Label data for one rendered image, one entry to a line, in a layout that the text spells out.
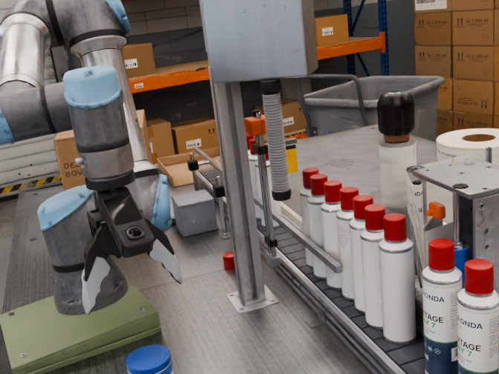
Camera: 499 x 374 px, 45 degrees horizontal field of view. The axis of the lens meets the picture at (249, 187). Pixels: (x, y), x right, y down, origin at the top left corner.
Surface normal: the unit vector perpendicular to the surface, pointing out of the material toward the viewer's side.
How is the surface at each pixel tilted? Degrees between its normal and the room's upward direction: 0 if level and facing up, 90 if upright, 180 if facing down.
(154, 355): 0
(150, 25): 90
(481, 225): 90
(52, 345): 5
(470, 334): 90
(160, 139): 90
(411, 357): 0
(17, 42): 20
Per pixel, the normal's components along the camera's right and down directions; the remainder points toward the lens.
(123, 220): 0.17, -0.73
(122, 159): 0.80, 0.08
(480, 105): -0.83, 0.26
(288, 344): -0.11, -0.95
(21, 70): 0.31, -0.80
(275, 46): -0.29, 0.32
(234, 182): 0.32, 0.25
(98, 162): -0.07, 0.31
